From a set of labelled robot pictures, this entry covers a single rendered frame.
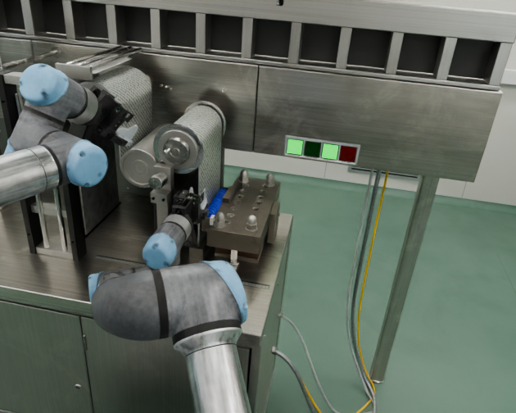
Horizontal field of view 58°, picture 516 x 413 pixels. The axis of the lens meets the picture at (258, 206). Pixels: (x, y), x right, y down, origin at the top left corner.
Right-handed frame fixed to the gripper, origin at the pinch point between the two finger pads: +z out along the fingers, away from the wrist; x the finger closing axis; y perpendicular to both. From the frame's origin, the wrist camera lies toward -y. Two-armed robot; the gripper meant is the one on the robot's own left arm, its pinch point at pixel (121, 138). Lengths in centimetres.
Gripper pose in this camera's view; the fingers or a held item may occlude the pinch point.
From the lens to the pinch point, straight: 122.7
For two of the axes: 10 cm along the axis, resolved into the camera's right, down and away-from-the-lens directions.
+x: -7.2, -6.7, 2.0
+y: 6.7, -7.4, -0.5
